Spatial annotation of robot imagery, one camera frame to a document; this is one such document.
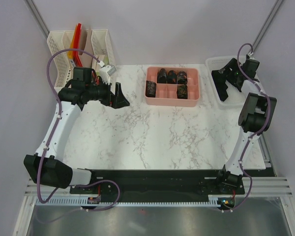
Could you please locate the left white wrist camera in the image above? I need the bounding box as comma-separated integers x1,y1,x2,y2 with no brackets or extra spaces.
98,61,117,85

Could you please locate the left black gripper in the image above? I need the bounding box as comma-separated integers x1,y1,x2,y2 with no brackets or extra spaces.
86,78,129,109

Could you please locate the rolled tie back right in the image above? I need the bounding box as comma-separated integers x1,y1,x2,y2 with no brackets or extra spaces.
177,71,188,85

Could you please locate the pink compartment tray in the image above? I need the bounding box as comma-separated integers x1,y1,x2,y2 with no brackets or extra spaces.
145,66,201,107

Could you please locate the beige cardboard folder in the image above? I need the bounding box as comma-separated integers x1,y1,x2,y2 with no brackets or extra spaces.
79,28,93,53

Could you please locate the cream desktop file organizer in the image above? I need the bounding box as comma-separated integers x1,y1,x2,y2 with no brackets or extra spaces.
47,29,117,94

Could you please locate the red orange folder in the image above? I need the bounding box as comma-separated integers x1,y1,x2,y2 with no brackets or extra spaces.
67,23,82,67

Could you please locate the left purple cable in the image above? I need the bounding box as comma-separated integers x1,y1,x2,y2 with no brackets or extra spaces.
35,48,120,214

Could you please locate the long black necktie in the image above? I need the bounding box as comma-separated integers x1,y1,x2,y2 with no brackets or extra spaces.
211,70,228,102

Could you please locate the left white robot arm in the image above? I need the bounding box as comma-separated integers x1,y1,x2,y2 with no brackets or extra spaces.
24,65,130,193

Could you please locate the rolled tie back middle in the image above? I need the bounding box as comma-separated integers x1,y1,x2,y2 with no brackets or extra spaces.
167,70,177,84

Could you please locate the white plastic basket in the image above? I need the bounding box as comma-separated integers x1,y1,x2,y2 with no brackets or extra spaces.
206,56,263,109

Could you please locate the rolled tie front right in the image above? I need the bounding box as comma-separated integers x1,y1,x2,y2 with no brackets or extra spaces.
177,84,188,99

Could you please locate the rolled tie floral left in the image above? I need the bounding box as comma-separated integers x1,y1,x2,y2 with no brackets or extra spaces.
146,81,156,97

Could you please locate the purple cable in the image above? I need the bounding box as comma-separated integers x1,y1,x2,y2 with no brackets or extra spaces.
35,48,120,214
217,43,271,213

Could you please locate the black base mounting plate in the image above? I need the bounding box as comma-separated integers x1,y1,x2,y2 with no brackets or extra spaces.
70,170,245,202

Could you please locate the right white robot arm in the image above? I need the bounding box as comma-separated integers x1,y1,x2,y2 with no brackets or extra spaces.
211,58,277,194

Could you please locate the aluminium frame rail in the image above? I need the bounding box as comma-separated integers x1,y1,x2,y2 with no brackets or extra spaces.
24,177,292,197

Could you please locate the white slotted cable duct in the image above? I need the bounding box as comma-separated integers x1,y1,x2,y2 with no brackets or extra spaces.
44,196,236,207

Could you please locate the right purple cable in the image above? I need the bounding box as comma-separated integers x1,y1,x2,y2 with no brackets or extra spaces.
217,43,271,213

